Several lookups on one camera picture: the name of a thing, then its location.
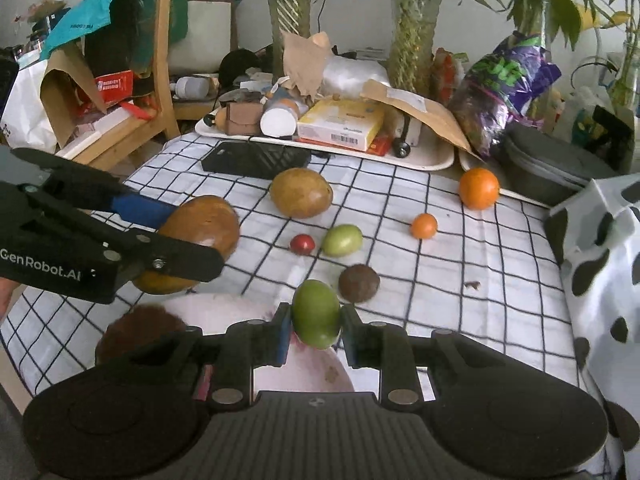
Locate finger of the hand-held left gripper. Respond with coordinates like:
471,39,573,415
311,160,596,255
10,147,177,233
25,192,225,284

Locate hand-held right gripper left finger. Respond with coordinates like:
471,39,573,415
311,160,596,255
122,304,293,407

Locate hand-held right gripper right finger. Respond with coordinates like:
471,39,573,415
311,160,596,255
341,305,506,406

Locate large brown mango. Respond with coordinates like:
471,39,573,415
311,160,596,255
132,195,241,295

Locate pink white bowl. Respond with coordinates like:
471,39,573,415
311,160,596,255
162,292,357,403

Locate small orange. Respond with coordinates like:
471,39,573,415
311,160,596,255
411,213,439,240

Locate dark brown passion fruit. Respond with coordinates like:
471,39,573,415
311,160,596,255
338,264,381,304

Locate brown fuzzy round fruit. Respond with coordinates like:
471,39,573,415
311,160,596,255
95,305,190,366

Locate light green tomato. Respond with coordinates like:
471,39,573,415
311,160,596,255
321,224,364,258

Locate black white checkered tablecloth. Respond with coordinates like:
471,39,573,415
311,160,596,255
0,132,601,411

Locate black ribbed flat case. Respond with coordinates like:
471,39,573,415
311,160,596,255
201,141,312,180

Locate red white carton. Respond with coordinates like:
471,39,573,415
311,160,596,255
94,70,136,107

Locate white bottle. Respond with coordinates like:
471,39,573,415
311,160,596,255
169,76,212,102

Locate brown green mango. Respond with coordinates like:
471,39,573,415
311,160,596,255
270,167,334,219

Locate small brown cardboard box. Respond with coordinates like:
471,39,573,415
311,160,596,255
219,100,264,136

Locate brown paper bag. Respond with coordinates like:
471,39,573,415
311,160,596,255
39,50,109,149

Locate white shopping bag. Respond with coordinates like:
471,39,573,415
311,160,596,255
0,62,57,152

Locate wooden chair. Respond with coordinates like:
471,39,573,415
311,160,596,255
55,0,182,171

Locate white cylindrical container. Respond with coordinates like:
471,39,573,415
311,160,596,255
260,97,302,138

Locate black round hat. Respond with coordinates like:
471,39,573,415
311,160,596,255
219,49,262,92

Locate flat red box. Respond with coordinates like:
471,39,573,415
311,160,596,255
366,135,394,157

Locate black wheeled roller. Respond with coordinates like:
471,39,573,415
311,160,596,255
391,115,414,159

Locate large white tray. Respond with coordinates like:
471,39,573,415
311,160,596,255
195,106,456,171

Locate large orange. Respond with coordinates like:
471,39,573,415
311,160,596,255
459,167,501,211

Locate teal plastic bag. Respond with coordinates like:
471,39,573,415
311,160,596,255
39,0,138,61

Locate yellow white box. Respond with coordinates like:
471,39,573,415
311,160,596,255
297,97,386,152

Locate crumpled brown paper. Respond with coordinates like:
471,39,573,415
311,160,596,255
281,31,335,98

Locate brown paper envelope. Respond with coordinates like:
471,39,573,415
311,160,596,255
360,79,483,161

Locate clear plastic bag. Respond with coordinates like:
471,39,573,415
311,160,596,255
321,55,392,98

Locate thin plant trunk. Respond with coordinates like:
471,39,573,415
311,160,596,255
260,0,315,63

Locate grey zip case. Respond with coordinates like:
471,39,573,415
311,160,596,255
501,122,621,207

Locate cow print cloth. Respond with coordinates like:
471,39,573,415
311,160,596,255
544,172,640,480

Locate purple green snack bag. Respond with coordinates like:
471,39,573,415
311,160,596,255
446,31,563,161

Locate thick plant trunk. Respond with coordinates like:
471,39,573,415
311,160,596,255
386,0,446,97

